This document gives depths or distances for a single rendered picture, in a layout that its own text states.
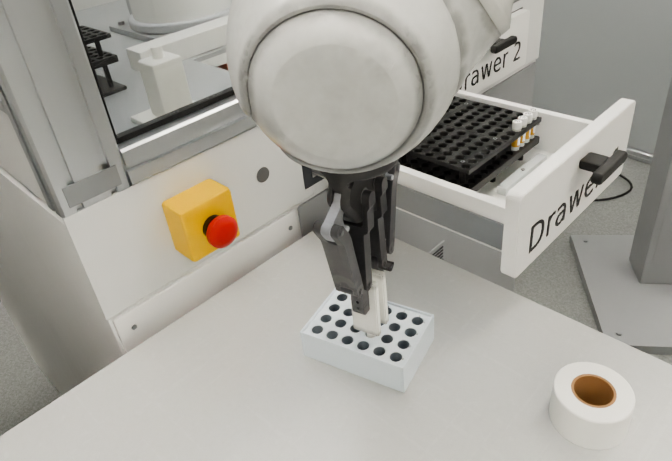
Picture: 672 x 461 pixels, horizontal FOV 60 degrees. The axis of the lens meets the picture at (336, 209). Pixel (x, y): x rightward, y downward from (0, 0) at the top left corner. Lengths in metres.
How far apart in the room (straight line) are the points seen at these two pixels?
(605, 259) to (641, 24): 0.95
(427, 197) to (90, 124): 0.39
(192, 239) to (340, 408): 0.25
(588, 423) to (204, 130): 0.51
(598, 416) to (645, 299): 1.34
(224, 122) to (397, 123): 0.51
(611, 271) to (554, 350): 1.31
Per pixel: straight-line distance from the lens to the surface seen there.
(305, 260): 0.80
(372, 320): 0.61
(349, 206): 0.49
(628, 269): 2.00
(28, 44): 0.61
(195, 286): 0.79
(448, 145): 0.76
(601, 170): 0.70
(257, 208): 0.80
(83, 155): 0.65
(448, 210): 0.70
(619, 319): 1.83
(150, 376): 0.71
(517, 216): 0.62
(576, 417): 0.59
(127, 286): 0.73
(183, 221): 0.68
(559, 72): 2.75
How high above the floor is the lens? 1.25
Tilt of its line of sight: 33 degrees down
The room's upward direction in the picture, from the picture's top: 6 degrees counter-clockwise
